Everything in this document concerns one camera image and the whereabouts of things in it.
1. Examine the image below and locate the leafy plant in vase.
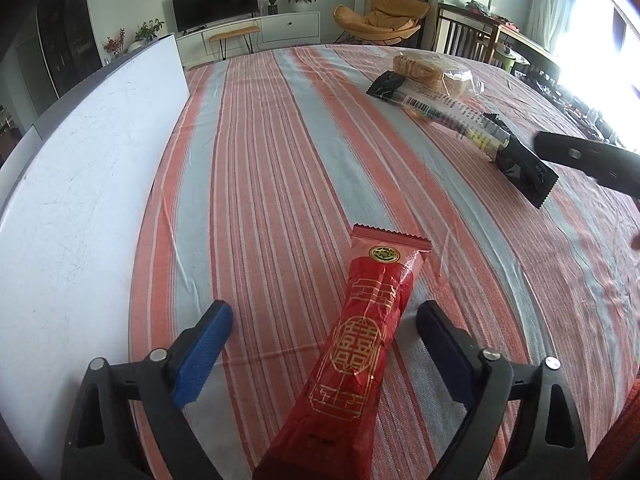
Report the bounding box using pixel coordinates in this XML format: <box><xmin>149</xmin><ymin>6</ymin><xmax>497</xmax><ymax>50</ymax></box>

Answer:
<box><xmin>134</xmin><ymin>18</ymin><xmax>165</xmax><ymax>44</ymax></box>

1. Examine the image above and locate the white television cabinet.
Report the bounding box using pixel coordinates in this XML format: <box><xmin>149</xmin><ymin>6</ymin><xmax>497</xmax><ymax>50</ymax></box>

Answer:
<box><xmin>175</xmin><ymin>10</ymin><xmax>321</xmax><ymax>67</ymax></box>

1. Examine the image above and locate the black snack packet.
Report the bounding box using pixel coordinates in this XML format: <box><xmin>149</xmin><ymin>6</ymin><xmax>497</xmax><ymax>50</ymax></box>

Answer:
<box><xmin>482</xmin><ymin>112</ymin><xmax>560</xmax><ymax>210</ymax></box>

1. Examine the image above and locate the wooden slatted cabinet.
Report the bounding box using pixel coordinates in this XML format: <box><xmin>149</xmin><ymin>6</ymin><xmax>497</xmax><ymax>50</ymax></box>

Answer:
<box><xmin>434</xmin><ymin>2</ymin><xmax>561</xmax><ymax>77</ymax></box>

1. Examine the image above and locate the red snack packet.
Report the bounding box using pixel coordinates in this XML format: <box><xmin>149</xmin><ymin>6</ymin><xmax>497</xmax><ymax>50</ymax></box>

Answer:
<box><xmin>252</xmin><ymin>223</ymin><xmax>433</xmax><ymax>480</ymax></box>

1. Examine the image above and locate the striped tablecloth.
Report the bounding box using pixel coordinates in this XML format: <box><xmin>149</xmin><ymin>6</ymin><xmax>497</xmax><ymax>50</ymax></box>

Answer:
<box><xmin>127</xmin><ymin>42</ymin><xmax>640</xmax><ymax>480</ymax></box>

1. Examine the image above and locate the white sheer curtain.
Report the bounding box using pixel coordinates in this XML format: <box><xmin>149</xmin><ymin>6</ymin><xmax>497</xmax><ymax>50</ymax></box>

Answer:
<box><xmin>525</xmin><ymin>0</ymin><xmax>576</xmax><ymax>51</ymax></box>

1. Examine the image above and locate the green bin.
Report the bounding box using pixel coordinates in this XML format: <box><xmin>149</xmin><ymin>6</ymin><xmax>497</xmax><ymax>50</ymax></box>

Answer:
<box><xmin>497</xmin><ymin>45</ymin><xmax>529</xmax><ymax>74</ymax></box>

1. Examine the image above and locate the dark glass cabinet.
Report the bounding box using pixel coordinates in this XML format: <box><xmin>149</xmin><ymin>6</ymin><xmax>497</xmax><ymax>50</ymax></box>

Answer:
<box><xmin>34</xmin><ymin>0</ymin><xmax>104</xmax><ymax>99</ymax></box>

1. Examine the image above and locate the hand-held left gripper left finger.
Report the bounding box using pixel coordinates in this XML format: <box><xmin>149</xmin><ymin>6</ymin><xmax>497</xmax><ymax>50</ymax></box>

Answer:
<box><xmin>60</xmin><ymin>300</ymin><xmax>235</xmax><ymax>480</ymax></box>

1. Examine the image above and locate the window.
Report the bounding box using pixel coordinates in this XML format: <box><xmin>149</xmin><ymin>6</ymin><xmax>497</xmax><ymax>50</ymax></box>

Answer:
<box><xmin>555</xmin><ymin>0</ymin><xmax>640</xmax><ymax>156</ymax></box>

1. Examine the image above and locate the dark snack bar packet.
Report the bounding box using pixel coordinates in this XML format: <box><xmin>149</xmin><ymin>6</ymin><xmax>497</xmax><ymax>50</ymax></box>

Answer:
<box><xmin>365</xmin><ymin>72</ymin><xmax>412</xmax><ymax>104</ymax></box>

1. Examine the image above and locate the white board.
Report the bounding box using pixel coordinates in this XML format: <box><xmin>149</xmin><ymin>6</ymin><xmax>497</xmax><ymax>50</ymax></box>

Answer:
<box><xmin>0</xmin><ymin>33</ymin><xmax>191</xmax><ymax>466</ymax></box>

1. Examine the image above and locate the orange lounge chair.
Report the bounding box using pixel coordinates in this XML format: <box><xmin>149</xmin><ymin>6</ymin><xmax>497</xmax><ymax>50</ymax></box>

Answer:
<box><xmin>333</xmin><ymin>0</ymin><xmax>432</xmax><ymax>46</ymax></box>

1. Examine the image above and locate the yellow green snack packet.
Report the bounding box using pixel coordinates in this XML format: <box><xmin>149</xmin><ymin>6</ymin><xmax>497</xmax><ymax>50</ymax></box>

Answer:
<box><xmin>400</xmin><ymin>87</ymin><xmax>511</xmax><ymax>161</ymax></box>

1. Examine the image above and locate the red flower arrangement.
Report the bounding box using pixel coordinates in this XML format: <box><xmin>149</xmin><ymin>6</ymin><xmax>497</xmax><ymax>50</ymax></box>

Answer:
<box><xmin>103</xmin><ymin>28</ymin><xmax>126</xmax><ymax>58</ymax></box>

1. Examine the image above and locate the black television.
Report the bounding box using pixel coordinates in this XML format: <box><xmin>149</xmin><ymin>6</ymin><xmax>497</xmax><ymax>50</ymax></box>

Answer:
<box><xmin>171</xmin><ymin>0</ymin><xmax>259</xmax><ymax>33</ymax></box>

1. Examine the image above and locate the bagged bread loaf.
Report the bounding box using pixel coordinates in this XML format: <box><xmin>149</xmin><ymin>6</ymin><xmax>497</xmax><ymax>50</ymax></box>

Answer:
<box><xmin>392</xmin><ymin>50</ymin><xmax>486</xmax><ymax>99</ymax></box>

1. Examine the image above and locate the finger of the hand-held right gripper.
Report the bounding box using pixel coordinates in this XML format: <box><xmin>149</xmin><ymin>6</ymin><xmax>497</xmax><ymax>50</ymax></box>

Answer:
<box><xmin>533</xmin><ymin>130</ymin><xmax>640</xmax><ymax>197</ymax></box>

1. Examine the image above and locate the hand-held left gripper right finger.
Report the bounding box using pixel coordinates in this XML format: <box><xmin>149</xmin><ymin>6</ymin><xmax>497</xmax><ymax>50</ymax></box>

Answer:
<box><xmin>416</xmin><ymin>300</ymin><xmax>591</xmax><ymax>480</ymax></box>

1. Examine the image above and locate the wooden stool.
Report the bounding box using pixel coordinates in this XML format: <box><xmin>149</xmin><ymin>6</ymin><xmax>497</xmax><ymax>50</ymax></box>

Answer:
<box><xmin>208</xmin><ymin>26</ymin><xmax>262</xmax><ymax>61</ymax></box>

